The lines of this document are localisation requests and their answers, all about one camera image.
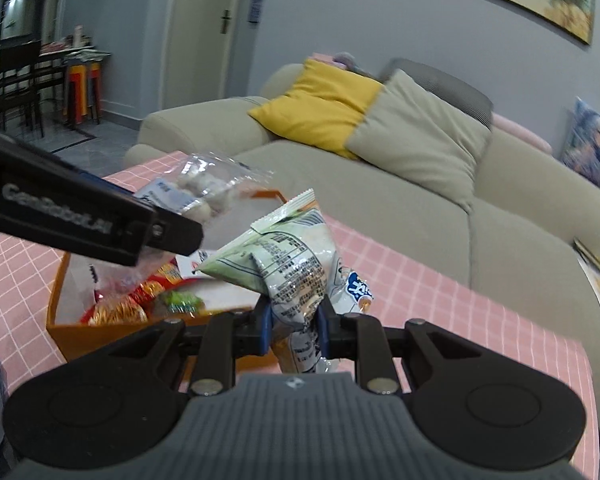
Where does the grey houndstooth pillow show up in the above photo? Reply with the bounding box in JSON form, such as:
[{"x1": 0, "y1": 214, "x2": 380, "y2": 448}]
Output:
[{"x1": 380, "y1": 57, "x2": 495, "y2": 128}]

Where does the orange cardboard box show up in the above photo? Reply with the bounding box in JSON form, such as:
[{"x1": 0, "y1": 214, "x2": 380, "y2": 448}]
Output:
[{"x1": 46, "y1": 187, "x2": 286, "y2": 376}]

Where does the black chair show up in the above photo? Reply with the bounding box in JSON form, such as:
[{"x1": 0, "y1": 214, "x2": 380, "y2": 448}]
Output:
[{"x1": 0, "y1": 40, "x2": 47, "y2": 137}]

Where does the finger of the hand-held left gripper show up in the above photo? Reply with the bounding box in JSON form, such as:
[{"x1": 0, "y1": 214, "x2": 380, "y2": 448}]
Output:
[
  {"x1": 77, "y1": 171, "x2": 148, "y2": 202},
  {"x1": 147, "y1": 206, "x2": 205, "y2": 258}
]

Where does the pink checked tablecloth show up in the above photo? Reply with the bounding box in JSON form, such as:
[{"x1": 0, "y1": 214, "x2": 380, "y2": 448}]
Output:
[{"x1": 0, "y1": 150, "x2": 596, "y2": 480}]

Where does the red snack packet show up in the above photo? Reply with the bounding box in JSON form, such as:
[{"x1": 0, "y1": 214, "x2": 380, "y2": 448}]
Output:
[{"x1": 130, "y1": 262, "x2": 186, "y2": 301}]

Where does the white green triangular snack bag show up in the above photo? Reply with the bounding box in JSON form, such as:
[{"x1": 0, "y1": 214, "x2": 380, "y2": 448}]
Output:
[{"x1": 197, "y1": 188, "x2": 378, "y2": 376}]

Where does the white door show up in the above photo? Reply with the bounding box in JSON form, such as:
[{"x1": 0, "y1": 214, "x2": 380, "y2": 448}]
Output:
[{"x1": 162, "y1": 0, "x2": 273, "y2": 117}]

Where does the stack of colourful stools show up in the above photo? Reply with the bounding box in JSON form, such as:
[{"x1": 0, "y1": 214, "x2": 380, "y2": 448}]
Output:
[{"x1": 62, "y1": 62, "x2": 103, "y2": 124}]

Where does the beige sofa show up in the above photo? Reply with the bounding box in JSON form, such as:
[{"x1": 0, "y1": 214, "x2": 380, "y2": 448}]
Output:
[{"x1": 124, "y1": 57, "x2": 600, "y2": 431}]

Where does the orange stick snack packet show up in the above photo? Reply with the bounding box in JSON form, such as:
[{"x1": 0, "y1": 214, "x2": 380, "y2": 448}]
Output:
[{"x1": 82, "y1": 290, "x2": 151, "y2": 327}]

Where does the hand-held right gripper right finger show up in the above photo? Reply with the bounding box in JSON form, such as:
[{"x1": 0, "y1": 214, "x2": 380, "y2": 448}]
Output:
[{"x1": 316, "y1": 296, "x2": 490, "y2": 395}]

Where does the clear quail egg packet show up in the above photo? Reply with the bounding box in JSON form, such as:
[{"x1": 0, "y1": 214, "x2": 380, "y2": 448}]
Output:
[{"x1": 135, "y1": 152, "x2": 276, "y2": 228}]

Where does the pink cushion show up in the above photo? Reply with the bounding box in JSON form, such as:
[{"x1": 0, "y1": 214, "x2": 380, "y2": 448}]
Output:
[{"x1": 490, "y1": 112, "x2": 553, "y2": 156}]

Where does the black dining table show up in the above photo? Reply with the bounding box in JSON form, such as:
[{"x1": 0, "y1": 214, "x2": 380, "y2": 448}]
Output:
[{"x1": 0, "y1": 45, "x2": 112, "y2": 126}]

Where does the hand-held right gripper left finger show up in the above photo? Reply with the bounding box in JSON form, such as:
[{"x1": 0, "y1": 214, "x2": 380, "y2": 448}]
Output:
[{"x1": 96, "y1": 305, "x2": 274, "y2": 396}]

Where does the grey plush toy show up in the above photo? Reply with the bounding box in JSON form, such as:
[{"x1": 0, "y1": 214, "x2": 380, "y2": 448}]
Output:
[{"x1": 332, "y1": 51, "x2": 381, "y2": 81}]

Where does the green raisin packet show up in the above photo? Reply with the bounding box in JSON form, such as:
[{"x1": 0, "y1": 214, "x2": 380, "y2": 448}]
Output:
[{"x1": 160, "y1": 290, "x2": 206, "y2": 317}]

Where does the beige pillow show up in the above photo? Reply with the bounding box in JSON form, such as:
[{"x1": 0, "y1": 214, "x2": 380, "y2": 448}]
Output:
[{"x1": 345, "y1": 69, "x2": 493, "y2": 215}]

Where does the yellow pillow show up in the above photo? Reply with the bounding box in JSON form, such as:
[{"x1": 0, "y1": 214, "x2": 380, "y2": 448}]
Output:
[{"x1": 247, "y1": 58, "x2": 385, "y2": 161}]

